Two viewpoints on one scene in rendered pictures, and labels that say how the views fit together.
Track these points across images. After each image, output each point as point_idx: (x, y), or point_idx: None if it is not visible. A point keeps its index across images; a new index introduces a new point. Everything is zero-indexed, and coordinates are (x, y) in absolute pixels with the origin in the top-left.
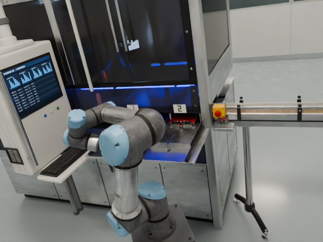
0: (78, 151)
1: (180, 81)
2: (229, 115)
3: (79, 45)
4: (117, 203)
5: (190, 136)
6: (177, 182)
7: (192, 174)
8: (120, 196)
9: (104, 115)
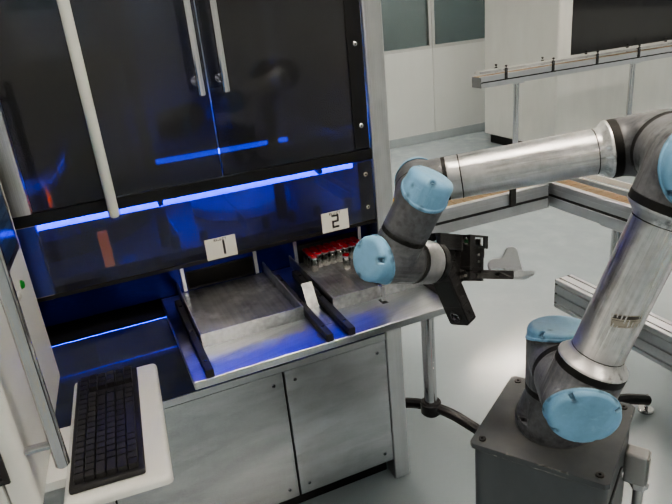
0: (119, 395)
1: (339, 156)
2: None
3: (85, 82)
4: (614, 346)
5: None
6: (322, 403)
7: (355, 369)
8: (642, 317)
9: (467, 175)
